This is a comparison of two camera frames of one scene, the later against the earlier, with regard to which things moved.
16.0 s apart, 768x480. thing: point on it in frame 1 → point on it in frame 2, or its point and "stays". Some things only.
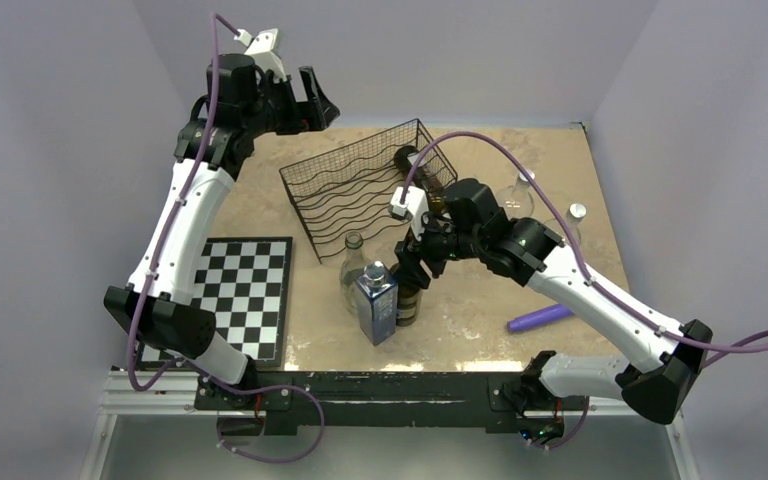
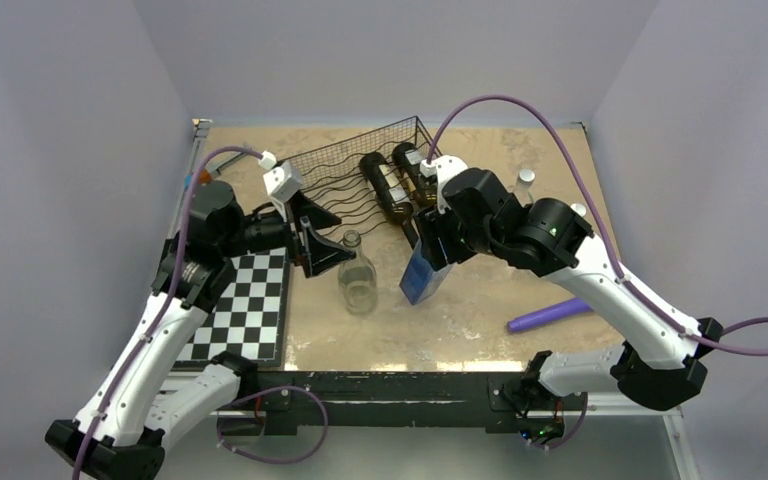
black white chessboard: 246,283 stays
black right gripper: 296,401 stays
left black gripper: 312,115 → 318,254
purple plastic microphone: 540,316 stays
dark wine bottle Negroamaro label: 409,300 → 389,186
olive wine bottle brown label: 423,172 stays
